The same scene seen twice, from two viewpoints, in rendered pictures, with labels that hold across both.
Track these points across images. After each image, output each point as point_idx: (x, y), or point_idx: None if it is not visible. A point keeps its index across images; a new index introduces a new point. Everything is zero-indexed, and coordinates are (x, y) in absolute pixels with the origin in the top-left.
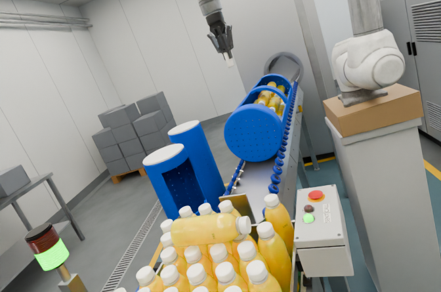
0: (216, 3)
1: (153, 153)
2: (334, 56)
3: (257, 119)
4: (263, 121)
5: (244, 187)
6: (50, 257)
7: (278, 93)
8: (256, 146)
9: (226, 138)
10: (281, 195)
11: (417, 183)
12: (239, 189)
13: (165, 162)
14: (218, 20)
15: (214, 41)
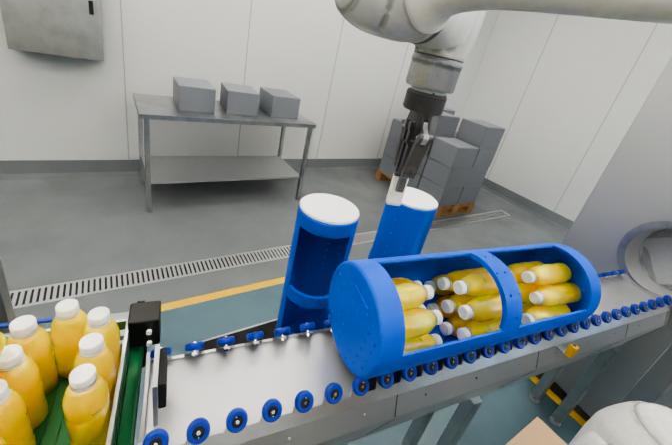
0: (434, 76)
1: (330, 196)
2: (598, 420)
3: (366, 311)
4: (369, 324)
5: (270, 356)
6: None
7: (504, 304)
8: (346, 333)
9: (333, 277)
10: (244, 439)
11: None
12: (262, 352)
13: (310, 220)
14: (415, 111)
15: (402, 139)
